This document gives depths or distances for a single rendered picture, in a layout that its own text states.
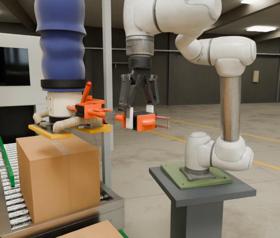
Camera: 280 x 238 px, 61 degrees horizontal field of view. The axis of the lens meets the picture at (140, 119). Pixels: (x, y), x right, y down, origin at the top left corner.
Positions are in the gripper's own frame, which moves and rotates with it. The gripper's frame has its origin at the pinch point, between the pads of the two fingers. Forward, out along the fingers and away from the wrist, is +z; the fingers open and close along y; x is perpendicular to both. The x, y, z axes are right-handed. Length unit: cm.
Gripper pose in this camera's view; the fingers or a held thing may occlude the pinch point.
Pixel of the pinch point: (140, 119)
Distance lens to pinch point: 79.8
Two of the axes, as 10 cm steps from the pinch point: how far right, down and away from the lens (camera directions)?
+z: 0.0, 9.9, 1.6
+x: 6.4, 1.2, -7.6
